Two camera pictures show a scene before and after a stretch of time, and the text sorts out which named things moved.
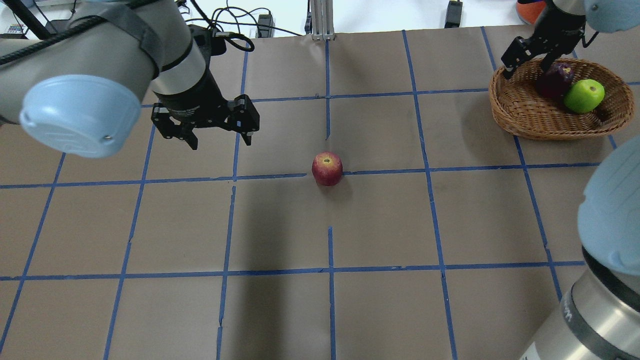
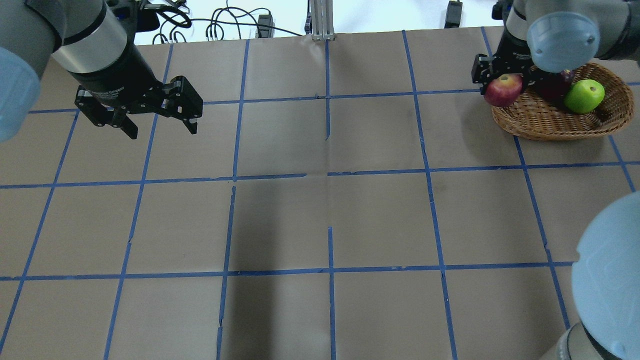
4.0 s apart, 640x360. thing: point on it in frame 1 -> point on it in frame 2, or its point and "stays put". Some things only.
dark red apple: (552, 85) stays put
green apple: (583, 96) stays put
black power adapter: (453, 15) stays put
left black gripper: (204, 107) -> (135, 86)
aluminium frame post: (322, 22) stays put
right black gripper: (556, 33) -> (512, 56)
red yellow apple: (327, 168) -> (504, 91)
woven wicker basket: (518, 106) stays put
